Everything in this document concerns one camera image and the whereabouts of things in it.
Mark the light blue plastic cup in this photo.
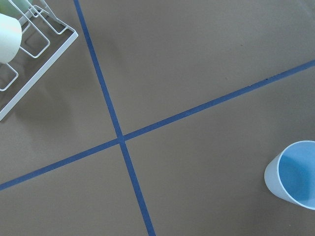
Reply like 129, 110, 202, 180
264, 141, 315, 210

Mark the white cup on rack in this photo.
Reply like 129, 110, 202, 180
0, 14, 22, 63

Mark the green cup on rack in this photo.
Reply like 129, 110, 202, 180
0, 0, 34, 18

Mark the white wire cup rack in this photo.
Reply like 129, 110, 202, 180
0, 0, 78, 119

